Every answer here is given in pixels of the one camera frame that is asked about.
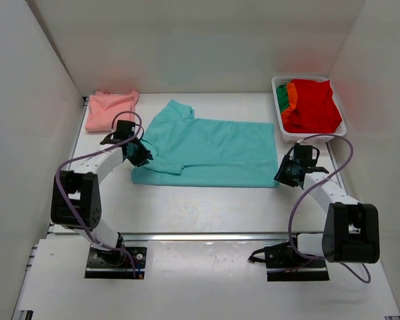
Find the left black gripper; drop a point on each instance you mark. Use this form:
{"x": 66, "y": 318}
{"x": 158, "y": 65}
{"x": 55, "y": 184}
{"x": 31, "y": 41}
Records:
{"x": 140, "y": 160}

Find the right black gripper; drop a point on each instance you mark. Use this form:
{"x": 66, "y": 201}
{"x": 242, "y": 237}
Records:
{"x": 280, "y": 176}

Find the teal t-shirt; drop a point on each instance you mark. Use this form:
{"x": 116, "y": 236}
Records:
{"x": 193, "y": 152}

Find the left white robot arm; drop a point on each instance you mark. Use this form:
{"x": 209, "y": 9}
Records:
{"x": 76, "y": 202}

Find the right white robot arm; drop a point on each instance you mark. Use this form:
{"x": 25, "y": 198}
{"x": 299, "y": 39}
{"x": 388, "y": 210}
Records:
{"x": 351, "y": 229}

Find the red t-shirt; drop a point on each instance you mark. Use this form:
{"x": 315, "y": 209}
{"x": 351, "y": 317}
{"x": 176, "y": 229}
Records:
{"x": 316, "y": 111}

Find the folded pink t-shirt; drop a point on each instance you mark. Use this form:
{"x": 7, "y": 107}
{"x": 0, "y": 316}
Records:
{"x": 103, "y": 107}

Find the white plastic basket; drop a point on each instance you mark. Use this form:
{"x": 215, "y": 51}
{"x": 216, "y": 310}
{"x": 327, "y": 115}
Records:
{"x": 286, "y": 136}

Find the green t-shirt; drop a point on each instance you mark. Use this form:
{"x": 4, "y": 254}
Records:
{"x": 283, "y": 98}

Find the orange t-shirt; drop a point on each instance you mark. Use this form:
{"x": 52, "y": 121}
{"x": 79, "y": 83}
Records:
{"x": 292, "y": 99}

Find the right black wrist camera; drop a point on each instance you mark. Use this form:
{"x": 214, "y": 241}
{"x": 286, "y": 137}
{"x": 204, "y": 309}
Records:
{"x": 305, "y": 155}

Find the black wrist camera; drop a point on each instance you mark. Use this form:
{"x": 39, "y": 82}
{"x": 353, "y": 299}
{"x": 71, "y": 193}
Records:
{"x": 124, "y": 130}
{"x": 305, "y": 155}

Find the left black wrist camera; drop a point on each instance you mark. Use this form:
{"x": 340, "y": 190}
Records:
{"x": 124, "y": 130}

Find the aluminium table rail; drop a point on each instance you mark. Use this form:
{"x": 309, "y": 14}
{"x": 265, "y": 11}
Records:
{"x": 204, "y": 236}

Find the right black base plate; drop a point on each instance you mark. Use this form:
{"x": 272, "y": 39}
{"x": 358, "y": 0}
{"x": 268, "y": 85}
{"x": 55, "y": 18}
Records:
{"x": 284, "y": 265}

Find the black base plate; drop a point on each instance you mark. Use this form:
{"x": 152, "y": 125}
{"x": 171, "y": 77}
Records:
{"x": 284, "y": 265}
{"x": 115, "y": 264}

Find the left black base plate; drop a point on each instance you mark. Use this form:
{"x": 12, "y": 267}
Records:
{"x": 115, "y": 264}

